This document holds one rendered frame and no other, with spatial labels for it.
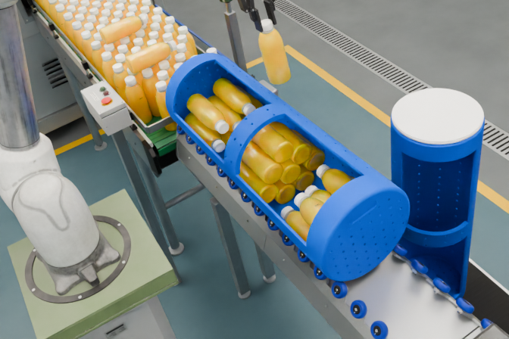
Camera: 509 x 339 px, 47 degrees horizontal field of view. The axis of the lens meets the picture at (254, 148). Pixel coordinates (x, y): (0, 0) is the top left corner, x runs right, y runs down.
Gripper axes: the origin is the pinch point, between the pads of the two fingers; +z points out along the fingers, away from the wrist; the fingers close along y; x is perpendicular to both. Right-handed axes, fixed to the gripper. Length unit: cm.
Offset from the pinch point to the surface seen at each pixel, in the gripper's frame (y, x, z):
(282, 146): -14.0, -19.7, 27.2
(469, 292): 38, -36, 136
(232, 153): -25.8, -11.3, 27.4
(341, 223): -20, -54, 25
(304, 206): -21, -38, 32
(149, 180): -42, 73, 90
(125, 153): -47, 55, 57
